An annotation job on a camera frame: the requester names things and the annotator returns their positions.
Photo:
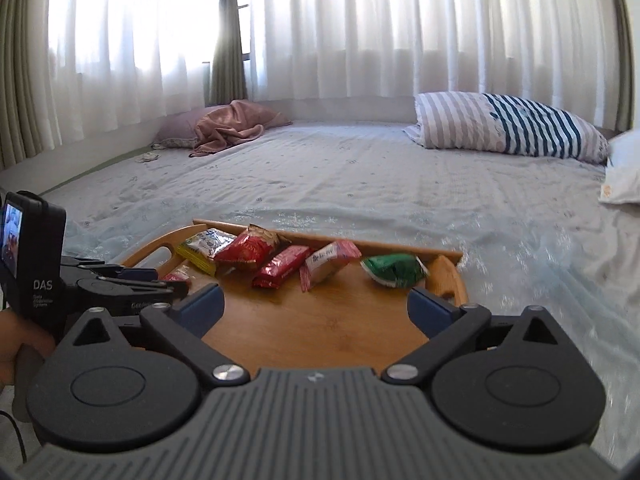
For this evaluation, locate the red white small snack packet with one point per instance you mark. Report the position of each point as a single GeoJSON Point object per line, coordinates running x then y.
{"type": "Point", "coordinates": [327, 261]}

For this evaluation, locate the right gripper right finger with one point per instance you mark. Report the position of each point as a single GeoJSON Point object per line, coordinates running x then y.
{"type": "Point", "coordinates": [451, 332]}

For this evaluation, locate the pink crumpled blanket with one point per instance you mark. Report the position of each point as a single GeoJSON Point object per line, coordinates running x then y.
{"type": "Point", "coordinates": [233, 124]}

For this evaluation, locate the red clear biscuit pack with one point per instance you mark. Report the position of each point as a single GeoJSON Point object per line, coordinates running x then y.
{"type": "Point", "coordinates": [180, 275]}

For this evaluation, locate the green snack packet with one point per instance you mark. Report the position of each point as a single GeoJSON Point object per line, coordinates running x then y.
{"type": "Point", "coordinates": [395, 270]}

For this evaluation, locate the white sheer curtain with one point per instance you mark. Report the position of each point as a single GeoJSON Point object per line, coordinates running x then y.
{"type": "Point", "coordinates": [102, 65]}

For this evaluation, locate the green drape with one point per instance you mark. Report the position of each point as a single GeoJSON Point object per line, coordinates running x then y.
{"type": "Point", "coordinates": [226, 73]}

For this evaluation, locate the purple pillow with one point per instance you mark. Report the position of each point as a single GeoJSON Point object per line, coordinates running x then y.
{"type": "Point", "coordinates": [178, 131]}

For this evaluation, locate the light blue lace bedspread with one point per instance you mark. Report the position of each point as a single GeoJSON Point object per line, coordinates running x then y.
{"type": "Point", "coordinates": [532, 230]}

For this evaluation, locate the yellow Americ cracker pack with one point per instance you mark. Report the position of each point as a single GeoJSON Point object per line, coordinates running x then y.
{"type": "Point", "coordinates": [201, 248]}

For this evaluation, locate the striped pillow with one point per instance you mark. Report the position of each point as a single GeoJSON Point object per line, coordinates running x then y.
{"type": "Point", "coordinates": [509, 125]}

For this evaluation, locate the red pillow snack bag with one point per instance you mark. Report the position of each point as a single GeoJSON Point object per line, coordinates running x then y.
{"type": "Point", "coordinates": [251, 249]}

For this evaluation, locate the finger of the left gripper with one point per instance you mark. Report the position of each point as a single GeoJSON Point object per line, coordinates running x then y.
{"type": "Point", "coordinates": [116, 295]}
{"type": "Point", "coordinates": [74, 269]}

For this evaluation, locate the person left hand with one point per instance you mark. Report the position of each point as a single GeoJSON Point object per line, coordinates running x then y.
{"type": "Point", "coordinates": [15, 332]}

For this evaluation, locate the red foil snack bar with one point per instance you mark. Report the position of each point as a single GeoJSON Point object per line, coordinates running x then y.
{"type": "Point", "coordinates": [274, 273]}

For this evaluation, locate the wooden serving tray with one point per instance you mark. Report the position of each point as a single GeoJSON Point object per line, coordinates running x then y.
{"type": "Point", "coordinates": [346, 321]}

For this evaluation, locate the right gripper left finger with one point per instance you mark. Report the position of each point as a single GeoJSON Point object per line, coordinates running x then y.
{"type": "Point", "coordinates": [177, 331]}

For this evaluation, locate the small trinket on bed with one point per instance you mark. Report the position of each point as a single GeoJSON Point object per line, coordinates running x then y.
{"type": "Point", "coordinates": [148, 157]}

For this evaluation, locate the white plastic bag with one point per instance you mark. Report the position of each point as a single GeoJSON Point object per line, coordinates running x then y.
{"type": "Point", "coordinates": [621, 185]}

